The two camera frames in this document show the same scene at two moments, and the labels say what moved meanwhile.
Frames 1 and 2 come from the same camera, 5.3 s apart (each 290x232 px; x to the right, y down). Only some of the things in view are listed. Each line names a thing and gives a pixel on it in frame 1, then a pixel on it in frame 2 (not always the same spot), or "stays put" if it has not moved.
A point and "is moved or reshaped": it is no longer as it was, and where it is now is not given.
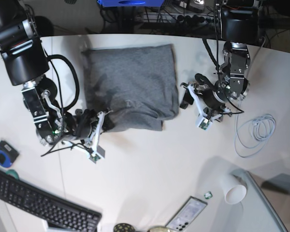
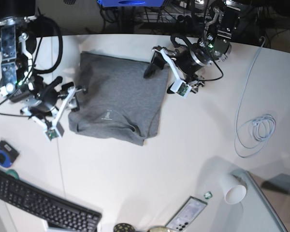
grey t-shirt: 138,85 is moved or reshaped
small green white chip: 208,195 stays put
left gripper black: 82,123 -> 49,96
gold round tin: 159,229 stays put
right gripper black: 204,89 -> 189,58
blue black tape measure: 5,154 stays put
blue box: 128,3 stays put
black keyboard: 61,214 stays put
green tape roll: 13,173 stays put
